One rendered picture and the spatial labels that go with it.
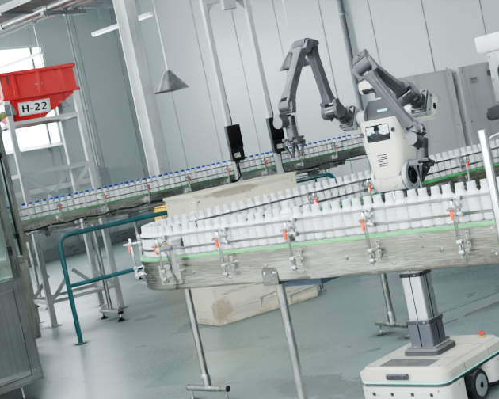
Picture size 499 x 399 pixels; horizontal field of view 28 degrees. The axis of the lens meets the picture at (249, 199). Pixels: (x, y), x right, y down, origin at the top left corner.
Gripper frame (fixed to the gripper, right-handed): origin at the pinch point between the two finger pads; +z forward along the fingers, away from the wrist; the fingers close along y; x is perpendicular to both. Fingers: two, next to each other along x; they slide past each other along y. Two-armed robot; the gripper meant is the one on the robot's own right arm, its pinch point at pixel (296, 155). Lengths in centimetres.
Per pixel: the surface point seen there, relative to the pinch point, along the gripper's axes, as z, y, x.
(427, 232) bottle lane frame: 42, 21, 78
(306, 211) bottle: 26.9, 16.2, 12.3
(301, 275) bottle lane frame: 56, 20, 5
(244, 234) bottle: 33.8, 17.2, -28.7
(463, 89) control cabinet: -28, -603, -228
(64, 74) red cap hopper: -133, -333, -562
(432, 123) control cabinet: 2, -554, -245
